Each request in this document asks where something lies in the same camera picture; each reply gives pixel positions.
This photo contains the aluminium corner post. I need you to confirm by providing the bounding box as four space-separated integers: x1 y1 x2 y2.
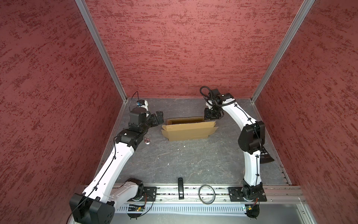
251 0 315 104
75 0 127 103

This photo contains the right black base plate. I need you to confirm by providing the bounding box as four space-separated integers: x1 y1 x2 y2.
228 187 267 203

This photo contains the aluminium frame rail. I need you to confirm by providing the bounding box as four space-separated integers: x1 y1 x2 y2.
79 184 307 204

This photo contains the black handle bar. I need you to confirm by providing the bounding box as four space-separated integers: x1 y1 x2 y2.
178 177 184 200

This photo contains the right circuit board connector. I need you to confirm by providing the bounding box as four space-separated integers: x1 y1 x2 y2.
246 204 260 219

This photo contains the black calculator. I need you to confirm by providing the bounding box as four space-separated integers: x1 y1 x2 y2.
260 146 275 164

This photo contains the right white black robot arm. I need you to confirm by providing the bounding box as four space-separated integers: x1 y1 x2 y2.
204 103 265 201

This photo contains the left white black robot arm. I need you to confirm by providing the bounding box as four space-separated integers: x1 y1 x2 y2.
70 106 164 224

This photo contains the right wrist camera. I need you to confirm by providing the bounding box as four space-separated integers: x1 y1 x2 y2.
209 89 236 107

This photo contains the right aluminium corner post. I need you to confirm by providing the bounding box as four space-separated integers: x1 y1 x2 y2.
251 0 315 104

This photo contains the small metal spoon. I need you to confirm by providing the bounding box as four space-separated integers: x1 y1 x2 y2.
144 137 151 145

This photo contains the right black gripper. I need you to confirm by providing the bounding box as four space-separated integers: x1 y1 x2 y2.
204 104 224 119

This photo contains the circuit board connector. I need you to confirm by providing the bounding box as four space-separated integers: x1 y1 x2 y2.
246 204 260 219
127 204 146 219

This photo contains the left circuit board connector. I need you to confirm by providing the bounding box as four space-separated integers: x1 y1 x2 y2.
127 204 146 219

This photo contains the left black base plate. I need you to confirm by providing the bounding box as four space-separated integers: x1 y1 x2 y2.
137 186 158 202

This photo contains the black cable ring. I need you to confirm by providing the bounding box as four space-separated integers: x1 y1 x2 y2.
198 184 216 204

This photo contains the white perforated cable duct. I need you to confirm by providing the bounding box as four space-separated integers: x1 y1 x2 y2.
115 203 247 216

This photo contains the left aluminium corner post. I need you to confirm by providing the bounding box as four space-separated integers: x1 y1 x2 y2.
75 0 127 103

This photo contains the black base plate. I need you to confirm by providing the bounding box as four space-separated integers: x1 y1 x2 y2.
228 187 267 203
137 186 158 202

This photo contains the brown cardboard box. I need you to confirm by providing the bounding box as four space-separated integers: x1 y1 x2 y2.
161 117 218 141

